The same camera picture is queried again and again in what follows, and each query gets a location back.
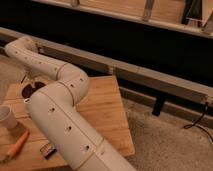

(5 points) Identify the white paper cup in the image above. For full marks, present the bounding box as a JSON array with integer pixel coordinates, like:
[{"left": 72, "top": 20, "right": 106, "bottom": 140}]
[{"left": 0, "top": 105, "right": 18, "bottom": 129}]

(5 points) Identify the black cable on right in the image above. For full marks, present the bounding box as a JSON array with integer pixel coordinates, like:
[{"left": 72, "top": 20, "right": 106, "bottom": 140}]
[{"left": 182, "top": 101, "right": 213, "bottom": 143}]

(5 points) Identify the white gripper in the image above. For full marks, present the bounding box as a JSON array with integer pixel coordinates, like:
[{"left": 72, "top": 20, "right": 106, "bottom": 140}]
[{"left": 25, "top": 67, "right": 40, "bottom": 86}]

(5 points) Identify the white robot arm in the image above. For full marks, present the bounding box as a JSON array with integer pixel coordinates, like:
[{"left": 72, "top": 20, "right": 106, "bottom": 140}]
[{"left": 5, "top": 36, "right": 136, "bottom": 171}]

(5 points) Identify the dark purple ceramic bowl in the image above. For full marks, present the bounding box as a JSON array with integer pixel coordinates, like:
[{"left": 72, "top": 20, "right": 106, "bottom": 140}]
[{"left": 21, "top": 82, "right": 45, "bottom": 99}]

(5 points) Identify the long grey metal rail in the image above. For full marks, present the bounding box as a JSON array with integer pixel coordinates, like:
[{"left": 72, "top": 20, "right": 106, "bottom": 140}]
[{"left": 0, "top": 27, "right": 213, "bottom": 108}]

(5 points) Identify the orange carrot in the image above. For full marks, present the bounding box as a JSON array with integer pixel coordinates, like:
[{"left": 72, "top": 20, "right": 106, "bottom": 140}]
[{"left": 0, "top": 130, "right": 30, "bottom": 163}]

